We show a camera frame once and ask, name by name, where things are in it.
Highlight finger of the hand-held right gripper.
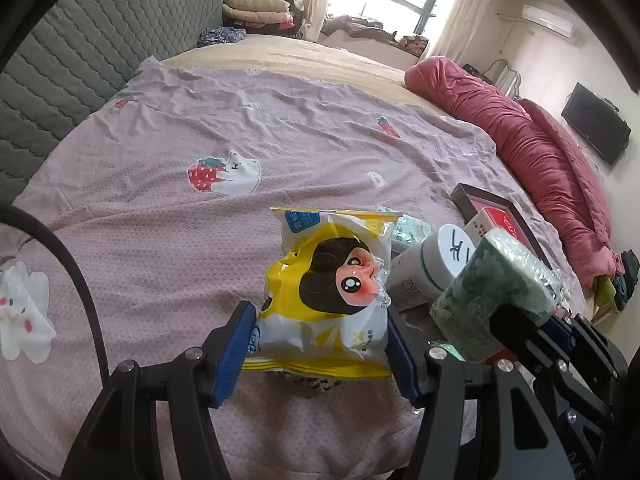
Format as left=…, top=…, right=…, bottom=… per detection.
left=489, top=304, right=558, bottom=383
left=542, top=312, right=628, bottom=376

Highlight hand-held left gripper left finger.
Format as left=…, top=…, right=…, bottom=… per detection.
left=60, top=300, right=258, bottom=480

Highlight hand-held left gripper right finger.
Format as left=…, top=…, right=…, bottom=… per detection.
left=385, top=305, right=576, bottom=480

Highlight green printed tissue pack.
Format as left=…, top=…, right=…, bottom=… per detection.
left=430, top=227, right=565, bottom=363

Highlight yellow snack packet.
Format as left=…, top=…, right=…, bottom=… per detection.
left=242, top=207, right=403, bottom=378

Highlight white lidded jar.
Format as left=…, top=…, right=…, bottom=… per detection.
left=385, top=224, right=481, bottom=311

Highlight red tissue box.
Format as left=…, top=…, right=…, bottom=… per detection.
left=460, top=208, right=526, bottom=241

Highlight mint white tissue pack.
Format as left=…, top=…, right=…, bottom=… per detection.
left=377, top=205, right=433, bottom=256

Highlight pink tray with dark frame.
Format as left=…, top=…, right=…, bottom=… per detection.
left=450, top=183, right=553, bottom=271

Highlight green cloth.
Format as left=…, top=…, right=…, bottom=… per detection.
left=595, top=275, right=616, bottom=306

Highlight dark clothes pile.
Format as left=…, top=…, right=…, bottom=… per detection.
left=612, top=252, right=640, bottom=311

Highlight leopard print scrunchie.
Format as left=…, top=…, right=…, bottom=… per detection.
left=292, top=375, right=346, bottom=396

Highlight purple printed bed blanket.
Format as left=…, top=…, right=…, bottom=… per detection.
left=0, top=55, right=586, bottom=480

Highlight red duvet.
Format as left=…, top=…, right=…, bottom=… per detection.
left=404, top=56, right=623, bottom=286

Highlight black television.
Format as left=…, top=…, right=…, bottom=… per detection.
left=561, top=82, right=632, bottom=167

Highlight white metal rack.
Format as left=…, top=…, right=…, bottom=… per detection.
left=487, top=58, right=521, bottom=98

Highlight beige bed sheet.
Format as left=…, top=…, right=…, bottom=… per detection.
left=160, top=34, right=441, bottom=116

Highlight white air conditioner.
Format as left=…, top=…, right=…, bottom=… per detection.
left=520, top=4, right=573, bottom=38

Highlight dark patterned cloth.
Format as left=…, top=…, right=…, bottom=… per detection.
left=197, top=26, right=247, bottom=48

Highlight clothes pile on windowsill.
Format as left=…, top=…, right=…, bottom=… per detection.
left=322, top=12, right=431, bottom=56

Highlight grey quilted headboard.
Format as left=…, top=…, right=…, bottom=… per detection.
left=0, top=0, right=226, bottom=206

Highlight stack of folded clothes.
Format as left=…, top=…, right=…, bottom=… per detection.
left=222, top=0, right=301, bottom=31

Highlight black cable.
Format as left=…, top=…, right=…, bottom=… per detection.
left=0, top=205, right=111, bottom=386

